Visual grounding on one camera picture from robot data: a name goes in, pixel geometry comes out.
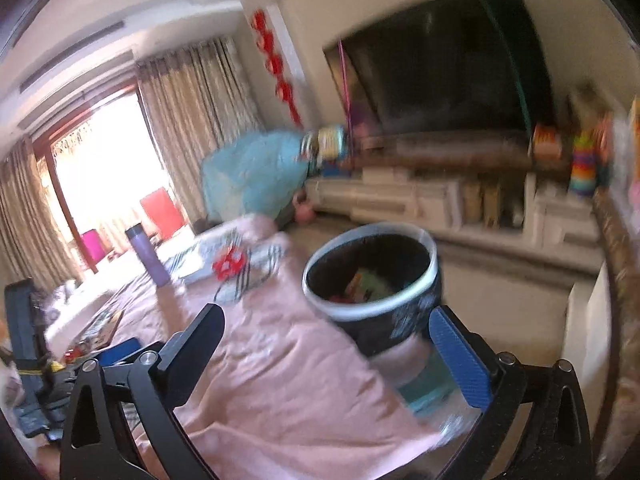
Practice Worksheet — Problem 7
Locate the pink chair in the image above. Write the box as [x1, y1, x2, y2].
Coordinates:
[80, 229, 109, 271]

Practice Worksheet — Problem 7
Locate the white rimmed black trash bin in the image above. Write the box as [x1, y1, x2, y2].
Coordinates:
[302, 224, 444, 359]

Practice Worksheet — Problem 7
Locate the pink ribbon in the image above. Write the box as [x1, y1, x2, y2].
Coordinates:
[338, 39, 357, 147]

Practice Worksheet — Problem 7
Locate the purple thermos bottle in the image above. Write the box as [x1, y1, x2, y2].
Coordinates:
[125, 224, 172, 287]

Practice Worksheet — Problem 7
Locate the black television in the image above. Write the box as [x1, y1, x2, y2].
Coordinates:
[322, 0, 549, 144]

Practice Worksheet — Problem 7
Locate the red chair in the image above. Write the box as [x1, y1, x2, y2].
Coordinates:
[140, 187, 186, 239]

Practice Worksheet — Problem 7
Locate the beige patterned curtain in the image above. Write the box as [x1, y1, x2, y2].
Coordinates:
[0, 139, 84, 287]
[135, 35, 267, 232]

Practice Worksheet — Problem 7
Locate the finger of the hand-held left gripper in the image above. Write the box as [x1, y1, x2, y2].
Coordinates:
[12, 400, 70, 443]
[50, 338, 168, 378]

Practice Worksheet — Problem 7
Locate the white tv stand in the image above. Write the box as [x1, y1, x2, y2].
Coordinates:
[305, 130, 609, 274]

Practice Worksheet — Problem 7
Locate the red hanging ornament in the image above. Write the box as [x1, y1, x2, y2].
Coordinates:
[249, 7, 304, 127]

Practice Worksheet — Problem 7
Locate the colourful stacking toy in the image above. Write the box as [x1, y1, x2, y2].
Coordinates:
[570, 129, 614, 197]

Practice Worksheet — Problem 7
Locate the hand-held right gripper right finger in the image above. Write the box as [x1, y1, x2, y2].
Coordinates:
[429, 306, 596, 480]

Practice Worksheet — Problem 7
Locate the green hoop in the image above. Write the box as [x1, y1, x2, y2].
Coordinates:
[474, 0, 532, 137]

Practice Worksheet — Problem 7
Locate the light blue cushion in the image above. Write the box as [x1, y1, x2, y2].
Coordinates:
[200, 129, 314, 227]

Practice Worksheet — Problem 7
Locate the red snack wrapper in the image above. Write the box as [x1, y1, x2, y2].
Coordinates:
[211, 246, 251, 281]

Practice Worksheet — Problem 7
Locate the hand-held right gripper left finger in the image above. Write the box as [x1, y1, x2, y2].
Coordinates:
[60, 303, 226, 480]

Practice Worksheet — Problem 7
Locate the orange toy box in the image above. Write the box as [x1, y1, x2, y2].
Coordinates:
[530, 124, 564, 160]

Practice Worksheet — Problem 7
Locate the teal plastic object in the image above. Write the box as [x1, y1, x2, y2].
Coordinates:
[397, 349, 459, 404]

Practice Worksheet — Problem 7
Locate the plaid cloth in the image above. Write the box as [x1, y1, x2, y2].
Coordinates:
[165, 239, 287, 307]

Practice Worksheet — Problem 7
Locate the green snack wrapper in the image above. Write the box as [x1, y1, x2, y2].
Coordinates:
[345, 269, 398, 305]

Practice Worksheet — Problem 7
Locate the speckled stone ledge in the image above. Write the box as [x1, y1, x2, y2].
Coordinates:
[594, 185, 640, 463]

